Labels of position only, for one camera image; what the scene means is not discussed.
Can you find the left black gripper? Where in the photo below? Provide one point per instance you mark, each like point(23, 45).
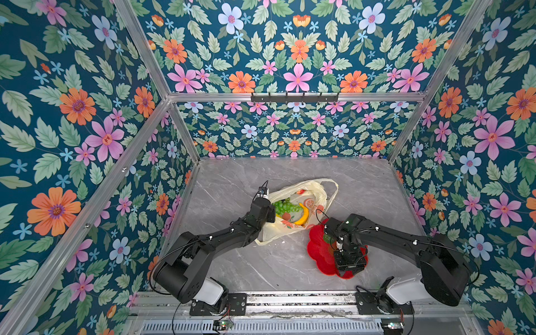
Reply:
point(271, 211)

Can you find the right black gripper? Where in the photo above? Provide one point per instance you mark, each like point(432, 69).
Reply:
point(354, 267)

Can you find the red flower-shaped plastic plate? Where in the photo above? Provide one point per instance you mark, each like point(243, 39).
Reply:
point(322, 245)

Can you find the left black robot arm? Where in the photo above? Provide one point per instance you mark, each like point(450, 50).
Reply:
point(182, 272)

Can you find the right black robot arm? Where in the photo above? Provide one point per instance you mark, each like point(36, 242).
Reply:
point(444, 272)

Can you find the green fake grapes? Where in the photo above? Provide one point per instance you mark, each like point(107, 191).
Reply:
point(286, 207)

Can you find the yellow fake banana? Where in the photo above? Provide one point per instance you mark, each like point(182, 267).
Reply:
point(304, 217)

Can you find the white vent grille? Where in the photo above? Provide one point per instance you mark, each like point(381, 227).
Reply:
point(262, 326)

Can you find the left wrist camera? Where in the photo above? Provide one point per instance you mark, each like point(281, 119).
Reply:
point(263, 192)

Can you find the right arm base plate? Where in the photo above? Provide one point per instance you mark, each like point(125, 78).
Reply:
point(371, 304)

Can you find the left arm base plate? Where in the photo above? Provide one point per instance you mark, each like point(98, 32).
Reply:
point(233, 304)

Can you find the black hook rail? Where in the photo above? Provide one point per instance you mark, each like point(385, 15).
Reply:
point(312, 98)

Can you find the aluminium front rail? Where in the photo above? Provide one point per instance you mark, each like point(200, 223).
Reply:
point(339, 303)

